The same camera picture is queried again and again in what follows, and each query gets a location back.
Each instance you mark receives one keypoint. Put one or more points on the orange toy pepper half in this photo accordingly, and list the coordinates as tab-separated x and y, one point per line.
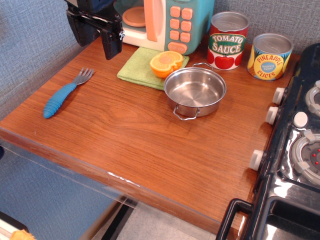
165	63

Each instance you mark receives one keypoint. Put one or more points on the black toy stove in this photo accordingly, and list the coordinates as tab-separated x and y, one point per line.
286	206

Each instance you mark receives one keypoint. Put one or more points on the black oven door handle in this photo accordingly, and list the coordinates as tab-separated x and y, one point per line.
235	205

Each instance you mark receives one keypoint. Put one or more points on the white stove knob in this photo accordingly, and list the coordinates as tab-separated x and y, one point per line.
256	159
271	115
278	95

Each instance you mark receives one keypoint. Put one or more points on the pineapple slices can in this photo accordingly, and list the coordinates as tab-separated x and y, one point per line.
269	56

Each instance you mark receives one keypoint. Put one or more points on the teal toy microwave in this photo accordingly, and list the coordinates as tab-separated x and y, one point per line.
165	25

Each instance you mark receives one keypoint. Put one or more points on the orange toy object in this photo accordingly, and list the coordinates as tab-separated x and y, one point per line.
21	235

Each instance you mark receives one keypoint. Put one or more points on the grey stove burner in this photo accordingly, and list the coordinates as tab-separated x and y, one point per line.
305	156
312	106

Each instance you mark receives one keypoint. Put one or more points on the green cloth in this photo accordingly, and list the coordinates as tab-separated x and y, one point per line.
137	69

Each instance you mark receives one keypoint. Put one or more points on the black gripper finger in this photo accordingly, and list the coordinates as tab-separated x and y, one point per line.
112	43
84	33

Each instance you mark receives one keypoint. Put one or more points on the blue handled toy fork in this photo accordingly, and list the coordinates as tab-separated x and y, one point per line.
56	101

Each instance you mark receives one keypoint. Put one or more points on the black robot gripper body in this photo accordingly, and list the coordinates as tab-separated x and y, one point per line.
100	14

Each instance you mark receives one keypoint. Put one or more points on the white stove button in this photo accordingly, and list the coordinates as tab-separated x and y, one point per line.
300	119

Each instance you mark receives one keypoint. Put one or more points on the tomato sauce can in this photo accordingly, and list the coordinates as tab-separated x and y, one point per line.
227	38

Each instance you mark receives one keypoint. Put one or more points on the small stainless steel pot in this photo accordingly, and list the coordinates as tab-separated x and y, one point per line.
195	91

